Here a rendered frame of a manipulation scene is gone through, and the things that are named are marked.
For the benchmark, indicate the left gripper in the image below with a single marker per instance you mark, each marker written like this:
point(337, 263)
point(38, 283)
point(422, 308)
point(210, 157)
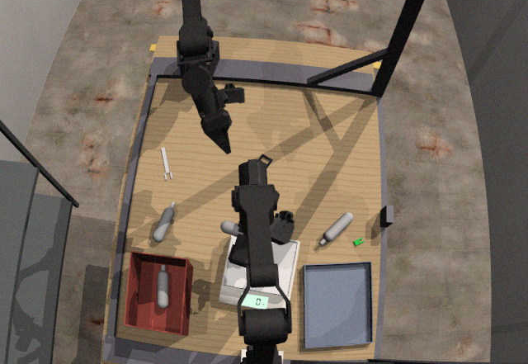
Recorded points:
point(239, 254)

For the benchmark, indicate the grey co2 cylinder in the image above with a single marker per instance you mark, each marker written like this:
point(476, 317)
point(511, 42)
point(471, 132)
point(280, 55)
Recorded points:
point(162, 288)

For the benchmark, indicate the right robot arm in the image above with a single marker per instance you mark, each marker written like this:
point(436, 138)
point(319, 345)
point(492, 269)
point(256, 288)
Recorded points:
point(193, 43)

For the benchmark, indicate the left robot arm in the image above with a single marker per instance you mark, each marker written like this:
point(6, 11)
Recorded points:
point(255, 204)

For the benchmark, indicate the dark grey metal post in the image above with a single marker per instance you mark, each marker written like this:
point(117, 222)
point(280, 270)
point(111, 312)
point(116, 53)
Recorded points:
point(390, 57)

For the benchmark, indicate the grey bottle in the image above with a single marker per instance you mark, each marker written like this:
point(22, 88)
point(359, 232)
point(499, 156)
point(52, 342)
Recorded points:
point(164, 223)
point(231, 228)

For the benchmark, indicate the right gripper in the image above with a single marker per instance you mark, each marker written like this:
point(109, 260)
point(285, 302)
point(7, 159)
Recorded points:
point(206, 103)

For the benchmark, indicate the red open box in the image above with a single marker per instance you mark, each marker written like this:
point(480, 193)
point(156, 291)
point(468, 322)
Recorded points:
point(141, 307)

